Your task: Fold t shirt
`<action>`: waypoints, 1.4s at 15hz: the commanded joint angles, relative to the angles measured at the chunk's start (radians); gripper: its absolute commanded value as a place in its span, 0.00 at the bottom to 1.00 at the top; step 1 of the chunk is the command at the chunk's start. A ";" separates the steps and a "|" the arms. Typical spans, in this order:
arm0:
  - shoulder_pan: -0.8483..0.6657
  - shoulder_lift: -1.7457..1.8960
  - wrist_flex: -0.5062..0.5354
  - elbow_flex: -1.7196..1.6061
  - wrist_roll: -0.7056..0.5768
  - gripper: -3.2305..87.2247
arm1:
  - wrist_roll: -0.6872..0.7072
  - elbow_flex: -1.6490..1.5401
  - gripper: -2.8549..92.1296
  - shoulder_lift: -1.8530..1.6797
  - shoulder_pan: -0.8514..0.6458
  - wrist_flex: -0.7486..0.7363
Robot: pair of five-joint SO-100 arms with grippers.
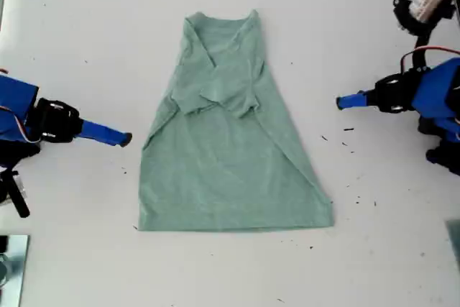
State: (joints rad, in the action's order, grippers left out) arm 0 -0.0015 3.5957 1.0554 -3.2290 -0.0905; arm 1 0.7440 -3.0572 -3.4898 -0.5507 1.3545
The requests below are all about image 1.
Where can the green t-shirt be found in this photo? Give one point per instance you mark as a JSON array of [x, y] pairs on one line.
[[230, 163]]

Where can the camera black stalk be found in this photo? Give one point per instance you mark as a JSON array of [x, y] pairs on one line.
[[421, 48]]

